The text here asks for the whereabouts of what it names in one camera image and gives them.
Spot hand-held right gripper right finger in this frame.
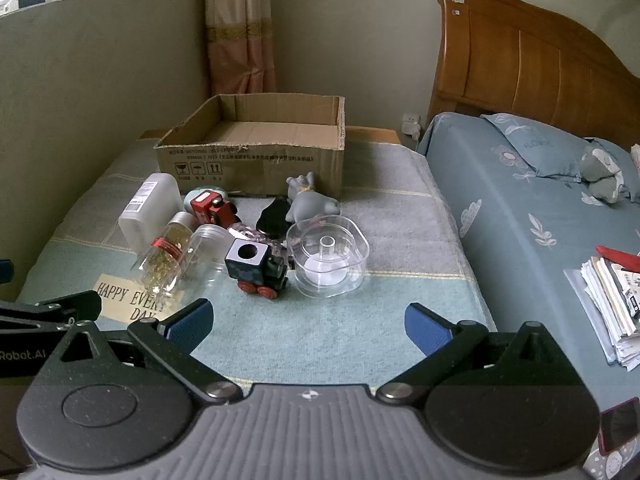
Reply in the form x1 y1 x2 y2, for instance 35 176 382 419
376 302 586 406

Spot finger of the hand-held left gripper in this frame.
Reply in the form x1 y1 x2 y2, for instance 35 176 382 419
0 291 104 335

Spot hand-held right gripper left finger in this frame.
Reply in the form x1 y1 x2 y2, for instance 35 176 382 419
30 298 244 406

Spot glass bottle with gold contents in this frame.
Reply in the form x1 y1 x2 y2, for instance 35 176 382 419
131 211 196 297

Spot clear plastic jar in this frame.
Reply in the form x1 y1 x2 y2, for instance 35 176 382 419
175 224 236 286

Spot white plastic bottle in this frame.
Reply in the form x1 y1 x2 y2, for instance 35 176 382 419
118 173 185 251

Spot grey cat figurine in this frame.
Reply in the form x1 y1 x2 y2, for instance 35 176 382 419
285 171 342 226

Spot brown cardboard box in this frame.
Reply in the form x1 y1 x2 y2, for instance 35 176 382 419
152 93 347 197

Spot grey and teal striped mat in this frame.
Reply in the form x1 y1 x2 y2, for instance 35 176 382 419
15 137 501 391

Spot black toy train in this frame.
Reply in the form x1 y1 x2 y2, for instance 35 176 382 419
224 237 291 302

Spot blue floral bed sheet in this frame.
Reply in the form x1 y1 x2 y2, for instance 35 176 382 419
417 112 640 480

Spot clear plastic round container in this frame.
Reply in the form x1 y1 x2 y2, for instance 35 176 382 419
286 215 371 298

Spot red toy train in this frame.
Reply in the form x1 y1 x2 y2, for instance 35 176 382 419
190 190 240 228

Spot teal round case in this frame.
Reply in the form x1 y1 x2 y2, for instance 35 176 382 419
182 187 227 217

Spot glossy black case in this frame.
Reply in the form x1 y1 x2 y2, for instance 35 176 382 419
256 196 293 236

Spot stack of papers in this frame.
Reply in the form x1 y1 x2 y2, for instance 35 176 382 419
565 255 640 371

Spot wooden nightstand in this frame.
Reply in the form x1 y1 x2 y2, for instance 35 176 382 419
140 125 403 147

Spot red flat strip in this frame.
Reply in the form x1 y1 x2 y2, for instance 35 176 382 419
595 246 640 271

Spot blue floral pillow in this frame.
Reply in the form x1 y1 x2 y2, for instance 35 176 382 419
480 112 626 181

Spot red phone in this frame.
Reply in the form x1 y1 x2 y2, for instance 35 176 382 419
597 397 640 456

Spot wooden headboard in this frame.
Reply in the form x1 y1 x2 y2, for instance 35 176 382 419
425 0 640 153

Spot pink patterned curtain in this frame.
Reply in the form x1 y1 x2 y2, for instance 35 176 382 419
204 0 277 96

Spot white wall socket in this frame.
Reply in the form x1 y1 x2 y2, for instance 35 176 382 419
401 112 423 141

